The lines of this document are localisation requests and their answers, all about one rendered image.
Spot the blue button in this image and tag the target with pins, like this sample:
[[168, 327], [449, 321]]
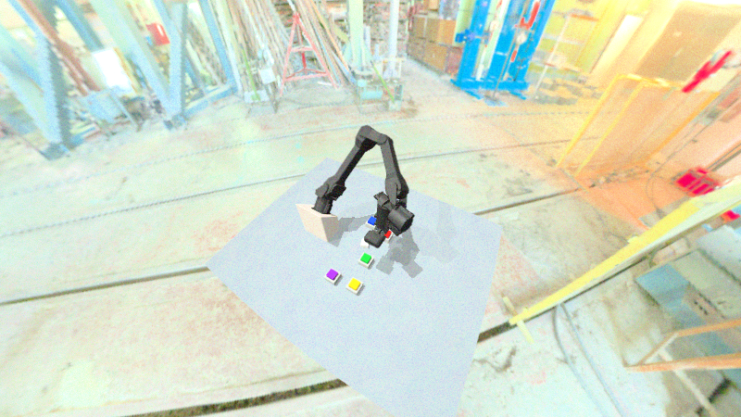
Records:
[[370, 223]]

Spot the green button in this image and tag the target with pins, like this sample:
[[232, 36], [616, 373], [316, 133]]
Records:
[[365, 260]]

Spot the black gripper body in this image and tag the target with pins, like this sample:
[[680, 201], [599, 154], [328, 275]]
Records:
[[376, 238]]

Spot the purple button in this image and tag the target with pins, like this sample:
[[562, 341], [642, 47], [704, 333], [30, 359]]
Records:
[[332, 276]]

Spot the yellow button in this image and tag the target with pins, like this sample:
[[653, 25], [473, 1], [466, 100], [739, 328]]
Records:
[[354, 285]]

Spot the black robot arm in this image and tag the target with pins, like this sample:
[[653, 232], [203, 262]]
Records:
[[396, 186]]

